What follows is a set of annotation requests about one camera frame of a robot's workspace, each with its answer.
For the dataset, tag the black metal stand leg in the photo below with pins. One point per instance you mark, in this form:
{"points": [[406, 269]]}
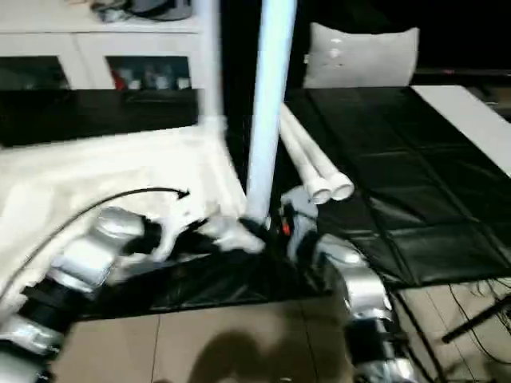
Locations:
{"points": [[475, 321]]}

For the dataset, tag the white plastic table leg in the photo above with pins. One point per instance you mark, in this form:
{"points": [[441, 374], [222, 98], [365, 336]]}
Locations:
{"points": [[307, 167], [211, 60], [323, 159], [271, 99]]}

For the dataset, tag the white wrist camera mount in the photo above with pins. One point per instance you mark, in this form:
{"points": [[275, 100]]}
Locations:
{"points": [[175, 231], [301, 215]]}

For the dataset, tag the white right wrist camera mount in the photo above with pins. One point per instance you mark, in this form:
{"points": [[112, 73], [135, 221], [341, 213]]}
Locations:
{"points": [[301, 215]]}

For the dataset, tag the grey pot on cabinet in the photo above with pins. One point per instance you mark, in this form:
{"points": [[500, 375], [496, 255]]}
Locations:
{"points": [[163, 8]]}

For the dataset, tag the white glass-door cabinet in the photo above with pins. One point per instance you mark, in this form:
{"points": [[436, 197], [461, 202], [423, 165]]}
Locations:
{"points": [[80, 40]]}

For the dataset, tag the black table mat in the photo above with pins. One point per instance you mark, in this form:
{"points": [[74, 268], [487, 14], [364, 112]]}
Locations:
{"points": [[399, 159]]}

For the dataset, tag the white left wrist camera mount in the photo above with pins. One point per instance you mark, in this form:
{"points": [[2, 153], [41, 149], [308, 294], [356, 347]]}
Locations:
{"points": [[175, 231]]}

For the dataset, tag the white plastic table top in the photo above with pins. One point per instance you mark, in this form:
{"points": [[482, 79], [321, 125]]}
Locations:
{"points": [[100, 171]]}

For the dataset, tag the grey pillow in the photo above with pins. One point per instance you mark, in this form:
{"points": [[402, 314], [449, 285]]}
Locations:
{"points": [[359, 56]]}

